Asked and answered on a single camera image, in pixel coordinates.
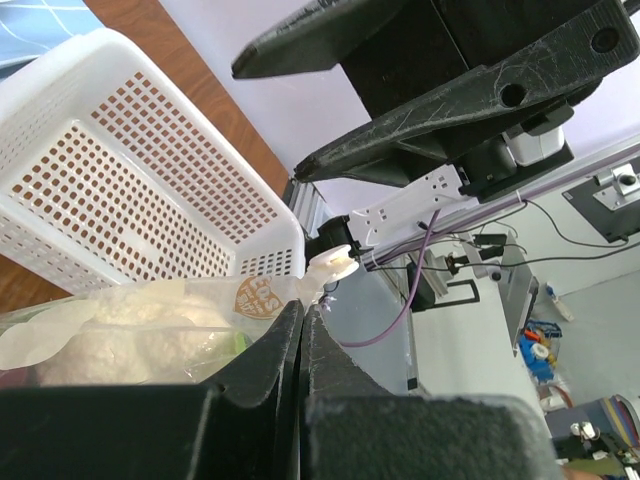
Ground blue checked cloth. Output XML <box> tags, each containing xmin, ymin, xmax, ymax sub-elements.
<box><xmin>0</xmin><ymin>0</ymin><xmax>103</xmax><ymax>77</ymax></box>

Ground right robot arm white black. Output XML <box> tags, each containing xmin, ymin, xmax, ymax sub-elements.
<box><xmin>232</xmin><ymin>1</ymin><xmax>639</xmax><ymax>257</ymax></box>

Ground right side aluminium rail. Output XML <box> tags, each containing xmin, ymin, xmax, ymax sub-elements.
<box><xmin>282</xmin><ymin>178</ymin><xmax>332</xmax><ymax>238</ymax></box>

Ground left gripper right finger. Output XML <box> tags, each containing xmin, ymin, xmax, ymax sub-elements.
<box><xmin>300</xmin><ymin>307</ymin><xmax>564</xmax><ymax>479</ymax></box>

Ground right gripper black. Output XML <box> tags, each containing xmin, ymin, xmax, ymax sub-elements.
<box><xmin>231</xmin><ymin>1</ymin><xmax>639</xmax><ymax>181</ymax></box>

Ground fake white cauliflower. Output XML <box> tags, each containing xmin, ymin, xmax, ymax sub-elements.
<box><xmin>36</xmin><ymin>296</ymin><xmax>243</xmax><ymax>386</ymax></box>

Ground white perforated plastic basket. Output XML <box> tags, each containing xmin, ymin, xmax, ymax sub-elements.
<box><xmin>1</xmin><ymin>28</ymin><xmax>305</xmax><ymax>294</ymax></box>

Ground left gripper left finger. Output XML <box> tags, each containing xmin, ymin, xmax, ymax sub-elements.
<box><xmin>1</xmin><ymin>301</ymin><xmax>304</xmax><ymax>479</ymax></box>

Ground clear zip top bag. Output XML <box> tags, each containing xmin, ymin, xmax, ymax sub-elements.
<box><xmin>0</xmin><ymin>244</ymin><xmax>361</xmax><ymax>389</ymax></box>

